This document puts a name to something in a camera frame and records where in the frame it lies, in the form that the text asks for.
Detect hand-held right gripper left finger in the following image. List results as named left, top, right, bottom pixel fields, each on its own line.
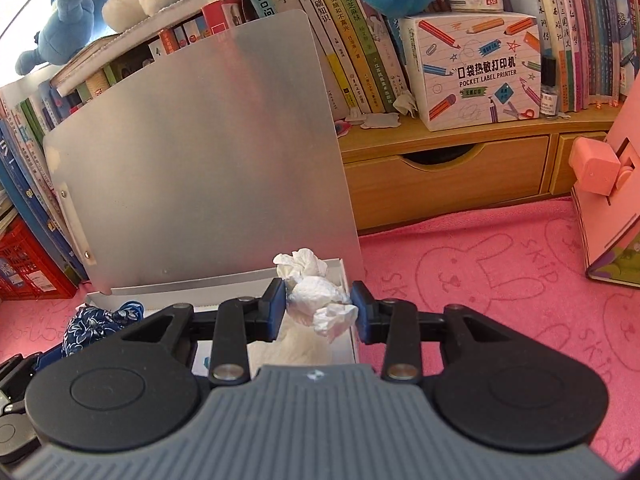
left=107, top=277, right=287, bottom=386

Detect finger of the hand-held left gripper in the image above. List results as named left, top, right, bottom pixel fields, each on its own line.
left=0, top=354, right=43, bottom=463

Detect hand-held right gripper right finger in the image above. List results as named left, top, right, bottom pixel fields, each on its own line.
left=351, top=281, right=543, bottom=383

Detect white tissue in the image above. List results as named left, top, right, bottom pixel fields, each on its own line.
left=272, top=248, right=359, bottom=345

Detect white plush toy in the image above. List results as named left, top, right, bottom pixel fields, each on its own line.
left=252, top=320, right=357, bottom=378

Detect blue patterned drawstring pouch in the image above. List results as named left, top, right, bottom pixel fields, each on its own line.
left=62, top=301, right=146, bottom=358

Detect grey file box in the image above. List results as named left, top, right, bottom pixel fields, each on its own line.
left=42, top=9, right=364, bottom=378

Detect red plastic basket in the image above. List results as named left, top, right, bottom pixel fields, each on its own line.
left=0, top=217, right=78, bottom=301

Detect pink rabbit-print mat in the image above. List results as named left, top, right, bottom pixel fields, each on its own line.
left=0, top=195, right=640, bottom=476

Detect wooden drawer shelf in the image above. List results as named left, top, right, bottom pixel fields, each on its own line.
left=337, top=107, right=623, bottom=235

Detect row of blue-spined books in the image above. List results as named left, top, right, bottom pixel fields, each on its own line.
left=0, top=80, right=88, bottom=283

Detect white shell-shaped piece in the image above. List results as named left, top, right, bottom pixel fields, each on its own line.
left=345, top=110, right=401, bottom=130

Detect small crumpled tissue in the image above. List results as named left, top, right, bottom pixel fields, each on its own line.
left=392, top=92, right=418, bottom=118

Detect pencil-print cardboard box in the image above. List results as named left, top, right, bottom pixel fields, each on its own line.
left=398, top=10, right=543, bottom=132

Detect pink triangular toy house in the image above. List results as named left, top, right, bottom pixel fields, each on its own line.
left=568, top=91, right=640, bottom=288

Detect row of colourful upright books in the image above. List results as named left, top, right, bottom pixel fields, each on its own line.
left=225, top=0, right=416, bottom=116

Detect small glass bottle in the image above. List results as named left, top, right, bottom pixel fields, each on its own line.
left=539, top=55, right=562, bottom=122

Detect stack of flat-lying books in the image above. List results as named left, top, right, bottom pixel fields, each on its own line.
left=49, top=0, right=246, bottom=97

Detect blue dinosaur plush toy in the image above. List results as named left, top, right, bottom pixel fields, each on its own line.
left=15, top=0, right=96, bottom=77

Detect row of thin children's books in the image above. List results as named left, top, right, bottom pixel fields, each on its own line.
left=527, top=0, right=640, bottom=113

